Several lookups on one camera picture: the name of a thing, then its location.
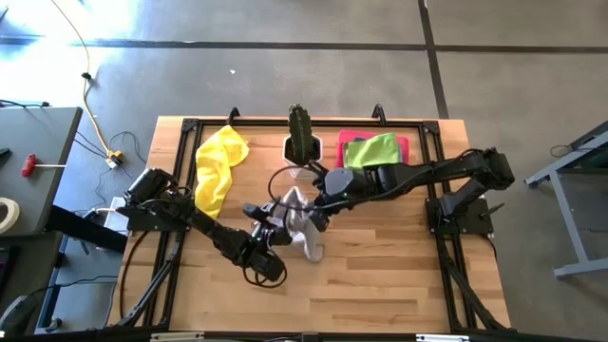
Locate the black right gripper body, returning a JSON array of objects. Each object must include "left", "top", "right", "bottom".
[{"left": 307, "top": 166, "right": 357, "bottom": 217}]

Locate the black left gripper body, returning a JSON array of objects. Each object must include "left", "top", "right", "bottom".
[{"left": 245, "top": 217, "right": 288, "bottom": 285}]

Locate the grey microfiber towel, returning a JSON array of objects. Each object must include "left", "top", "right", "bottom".
[{"left": 274, "top": 184, "right": 327, "bottom": 264}]

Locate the green microfiber towel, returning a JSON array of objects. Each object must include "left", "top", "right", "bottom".
[{"left": 342, "top": 132, "right": 404, "bottom": 171}]

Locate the yellow microfiber towel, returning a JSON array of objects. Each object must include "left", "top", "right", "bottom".
[{"left": 194, "top": 124, "right": 251, "bottom": 220}]

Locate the pink plastic bin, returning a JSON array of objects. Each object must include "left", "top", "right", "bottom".
[{"left": 334, "top": 129, "right": 410, "bottom": 170}]

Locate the white faceted plant pot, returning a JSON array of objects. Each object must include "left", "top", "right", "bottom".
[{"left": 282, "top": 135, "right": 324, "bottom": 181}]

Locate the green cactus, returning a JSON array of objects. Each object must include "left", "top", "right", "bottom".
[{"left": 287, "top": 103, "right": 315, "bottom": 165}]

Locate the white power supply box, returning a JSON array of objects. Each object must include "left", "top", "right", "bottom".
[{"left": 102, "top": 196, "right": 130, "bottom": 235}]

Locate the yellow power plug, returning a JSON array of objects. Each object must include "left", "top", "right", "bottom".
[{"left": 104, "top": 149, "right": 125, "bottom": 170}]

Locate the black metal beam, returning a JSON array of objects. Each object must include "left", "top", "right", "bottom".
[{"left": 46, "top": 203, "right": 129, "bottom": 255}]

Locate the dark grey side table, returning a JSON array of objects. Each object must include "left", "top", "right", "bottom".
[{"left": 0, "top": 105, "right": 85, "bottom": 238}]

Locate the black rounded device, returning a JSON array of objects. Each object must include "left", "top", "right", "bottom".
[{"left": 0, "top": 294, "right": 42, "bottom": 339}]

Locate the beige tape roll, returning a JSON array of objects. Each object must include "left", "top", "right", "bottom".
[{"left": 0, "top": 197, "right": 22, "bottom": 236}]

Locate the black left wrist camera cable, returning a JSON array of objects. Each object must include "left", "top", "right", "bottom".
[{"left": 240, "top": 263, "right": 290, "bottom": 290}]

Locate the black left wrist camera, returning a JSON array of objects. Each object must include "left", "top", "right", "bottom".
[{"left": 242, "top": 202, "right": 268, "bottom": 223}]

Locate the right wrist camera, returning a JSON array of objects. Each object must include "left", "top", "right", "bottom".
[{"left": 308, "top": 211, "right": 333, "bottom": 235}]

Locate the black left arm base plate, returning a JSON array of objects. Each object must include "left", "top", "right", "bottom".
[{"left": 115, "top": 203, "right": 191, "bottom": 234}]

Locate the black aluminium table frame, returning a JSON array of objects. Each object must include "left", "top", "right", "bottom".
[{"left": 106, "top": 103, "right": 514, "bottom": 342}]

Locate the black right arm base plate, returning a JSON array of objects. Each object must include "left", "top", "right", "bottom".
[{"left": 424, "top": 196, "right": 506, "bottom": 238}]

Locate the grey metal table frame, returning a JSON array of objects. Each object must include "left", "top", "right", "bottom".
[{"left": 523, "top": 120, "right": 608, "bottom": 279}]

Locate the red-handled screwdriver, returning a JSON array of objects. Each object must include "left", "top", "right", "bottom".
[{"left": 20, "top": 152, "right": 67, "bottom": 179}]

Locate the yellow floor cable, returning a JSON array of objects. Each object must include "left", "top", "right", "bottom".
[{"left": 49, "top": 0, "right": 120, "bottom": 161}]

